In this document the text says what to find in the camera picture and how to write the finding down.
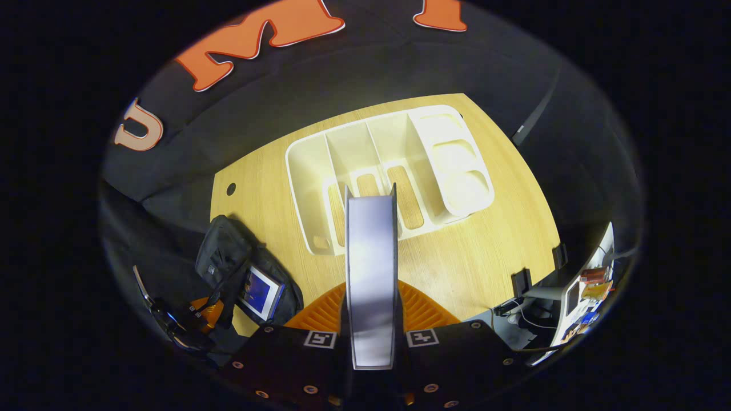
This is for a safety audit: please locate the black schoolbag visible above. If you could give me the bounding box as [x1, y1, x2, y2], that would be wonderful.
[195, 215, 304, 327]

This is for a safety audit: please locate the white plastic bookshelf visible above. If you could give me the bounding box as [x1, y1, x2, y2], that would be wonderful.
[286, 104, 495, 256]

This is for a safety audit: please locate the blue and white book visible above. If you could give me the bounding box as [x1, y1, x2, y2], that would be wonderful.
[239, 264, 285, 321]
[344, 183, 399, 370]

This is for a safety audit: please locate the white electronics board with wires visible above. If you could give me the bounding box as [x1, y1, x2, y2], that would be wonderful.
[560, 223, 617, 346]

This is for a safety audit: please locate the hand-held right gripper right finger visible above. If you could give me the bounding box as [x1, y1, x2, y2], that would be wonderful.
[398, 281, 532, 408]

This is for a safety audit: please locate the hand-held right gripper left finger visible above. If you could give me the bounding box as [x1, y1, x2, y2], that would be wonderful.
[220, 283, 348, 408]

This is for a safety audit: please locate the black backdrop cloth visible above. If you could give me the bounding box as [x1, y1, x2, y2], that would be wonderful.
[98, 0, 645, 343]

